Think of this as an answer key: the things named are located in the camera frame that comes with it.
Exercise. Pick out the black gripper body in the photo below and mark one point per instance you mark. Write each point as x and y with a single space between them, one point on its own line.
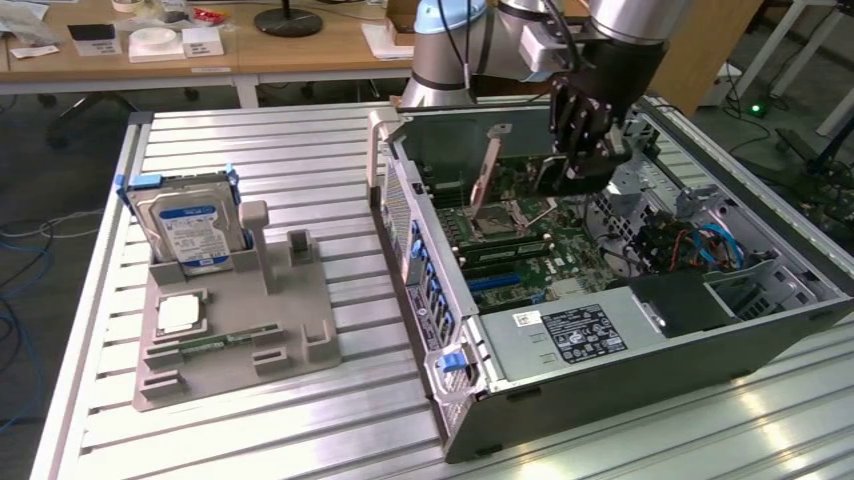
621 70

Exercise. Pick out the graphics card with metal bracket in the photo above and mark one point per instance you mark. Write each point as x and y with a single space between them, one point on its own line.
488 170

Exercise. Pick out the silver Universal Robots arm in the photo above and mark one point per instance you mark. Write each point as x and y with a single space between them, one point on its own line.
441 55

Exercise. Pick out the metal disk bay cage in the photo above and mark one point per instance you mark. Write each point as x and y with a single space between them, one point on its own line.
641 200

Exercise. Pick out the wooden cabinet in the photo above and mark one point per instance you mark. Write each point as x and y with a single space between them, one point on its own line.
714 45

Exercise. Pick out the metal socket cover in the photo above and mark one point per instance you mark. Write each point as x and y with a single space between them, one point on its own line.
542 207

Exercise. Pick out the CPU socket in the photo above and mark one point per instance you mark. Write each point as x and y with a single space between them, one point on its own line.
501 225

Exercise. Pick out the installed RAM sticks pair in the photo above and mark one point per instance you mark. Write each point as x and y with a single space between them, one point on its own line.
508 251

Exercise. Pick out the green motherboard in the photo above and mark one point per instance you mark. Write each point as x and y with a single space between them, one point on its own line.
554 270

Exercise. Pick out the white paper stack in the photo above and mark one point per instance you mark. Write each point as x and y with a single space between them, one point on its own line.
388 45

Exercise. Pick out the blue expansion slot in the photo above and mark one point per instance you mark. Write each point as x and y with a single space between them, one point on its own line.
496 283

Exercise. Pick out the brown cardboard box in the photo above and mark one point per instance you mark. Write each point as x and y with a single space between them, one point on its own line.
401 12

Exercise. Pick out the grey power supply unit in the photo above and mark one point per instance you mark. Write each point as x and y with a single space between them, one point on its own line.
574 335

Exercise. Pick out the wooden desk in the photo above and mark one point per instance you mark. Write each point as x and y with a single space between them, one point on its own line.
301 55

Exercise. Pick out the black round lamp base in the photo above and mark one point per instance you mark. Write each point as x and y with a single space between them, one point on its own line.
289 22

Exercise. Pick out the grey open PC case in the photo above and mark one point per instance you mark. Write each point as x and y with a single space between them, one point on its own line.
601 380

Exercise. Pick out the blue case latch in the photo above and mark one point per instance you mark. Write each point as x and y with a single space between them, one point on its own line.
450 362

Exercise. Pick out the plain white box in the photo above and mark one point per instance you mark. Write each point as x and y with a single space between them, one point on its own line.
202 42

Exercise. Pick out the red small packet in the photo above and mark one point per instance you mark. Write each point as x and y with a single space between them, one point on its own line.
209 16

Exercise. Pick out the hard disk in blue caddy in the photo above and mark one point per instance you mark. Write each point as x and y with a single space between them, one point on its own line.
190 230

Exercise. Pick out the grey parts rack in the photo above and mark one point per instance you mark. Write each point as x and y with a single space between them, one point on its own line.
261 320

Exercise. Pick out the green RAM stick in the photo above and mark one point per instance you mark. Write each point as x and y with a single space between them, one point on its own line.
221 341

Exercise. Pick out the silver CPU chip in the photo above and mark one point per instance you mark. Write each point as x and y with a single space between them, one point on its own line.
181 315

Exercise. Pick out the white box with black top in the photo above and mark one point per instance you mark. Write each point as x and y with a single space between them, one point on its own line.
95 40

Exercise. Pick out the white paper card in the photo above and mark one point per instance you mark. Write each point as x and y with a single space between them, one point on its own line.
34 51

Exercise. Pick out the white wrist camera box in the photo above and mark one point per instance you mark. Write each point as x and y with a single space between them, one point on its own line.
540 47

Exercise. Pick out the white desk frame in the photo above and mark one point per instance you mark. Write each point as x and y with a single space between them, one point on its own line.
801 50

